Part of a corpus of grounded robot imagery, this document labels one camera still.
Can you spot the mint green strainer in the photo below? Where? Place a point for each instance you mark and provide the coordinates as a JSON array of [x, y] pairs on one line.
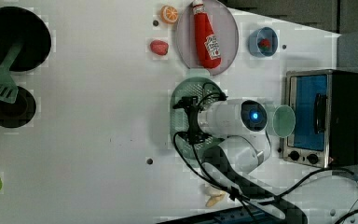
[[197, 83]]

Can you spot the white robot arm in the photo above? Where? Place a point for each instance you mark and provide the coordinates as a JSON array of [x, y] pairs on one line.
[[244, 128]]

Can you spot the strawberry toy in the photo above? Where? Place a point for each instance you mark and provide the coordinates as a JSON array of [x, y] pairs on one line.
[[159, 47]]

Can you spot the red ketchup bottle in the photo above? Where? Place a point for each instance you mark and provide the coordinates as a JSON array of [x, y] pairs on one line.
[[208, 49]]

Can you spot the grey round plate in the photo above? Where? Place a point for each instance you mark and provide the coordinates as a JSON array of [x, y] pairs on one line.
[[224, 27]]

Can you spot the orange slice toy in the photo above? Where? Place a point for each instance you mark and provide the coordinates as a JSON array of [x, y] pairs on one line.
[[169, 14]]

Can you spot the mint green cup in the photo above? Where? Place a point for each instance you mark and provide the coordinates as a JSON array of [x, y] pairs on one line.
[[281, 120]]

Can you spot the watermelon slice toy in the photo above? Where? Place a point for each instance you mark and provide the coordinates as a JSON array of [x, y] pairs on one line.
[[264, 44]]

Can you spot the blue bowl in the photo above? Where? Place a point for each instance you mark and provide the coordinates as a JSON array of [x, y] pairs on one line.
[[259, 34]]

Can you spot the black toaster oven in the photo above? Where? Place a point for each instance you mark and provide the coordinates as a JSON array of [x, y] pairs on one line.
[[325, 103]]

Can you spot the small black pot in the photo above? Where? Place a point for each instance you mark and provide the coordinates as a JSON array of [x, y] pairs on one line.
[[20, 113]]

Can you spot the mint green spatula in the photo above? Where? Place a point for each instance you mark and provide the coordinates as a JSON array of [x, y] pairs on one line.
[[8, 87]]

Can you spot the large black pot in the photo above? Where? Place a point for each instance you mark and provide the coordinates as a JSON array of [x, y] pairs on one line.
[[17, 23]]

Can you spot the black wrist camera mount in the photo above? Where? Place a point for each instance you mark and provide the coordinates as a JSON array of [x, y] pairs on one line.
[[194, 134]]

